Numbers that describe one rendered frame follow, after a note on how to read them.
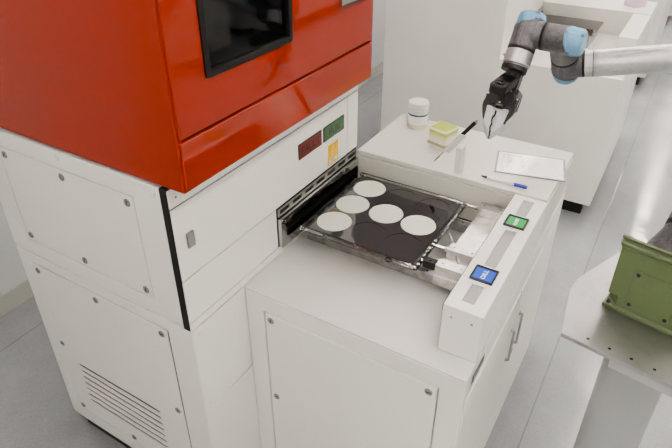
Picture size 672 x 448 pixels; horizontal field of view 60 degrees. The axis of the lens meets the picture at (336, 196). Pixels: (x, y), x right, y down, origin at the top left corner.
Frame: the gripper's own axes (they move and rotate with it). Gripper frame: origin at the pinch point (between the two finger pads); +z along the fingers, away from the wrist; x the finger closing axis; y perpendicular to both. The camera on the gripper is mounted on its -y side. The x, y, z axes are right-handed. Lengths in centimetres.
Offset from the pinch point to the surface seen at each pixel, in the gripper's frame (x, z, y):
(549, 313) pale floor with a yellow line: -19, 56, 124
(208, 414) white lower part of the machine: 39, 97, -30
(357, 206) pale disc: 30.2, 31.4, -2.1
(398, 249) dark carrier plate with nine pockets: 9.7, 37.8, -12.4
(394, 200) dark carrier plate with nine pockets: 22.7, 26.3, 5.7
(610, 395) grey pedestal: -50, 57, 18
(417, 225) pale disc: 10.6, 30.6, -1.5
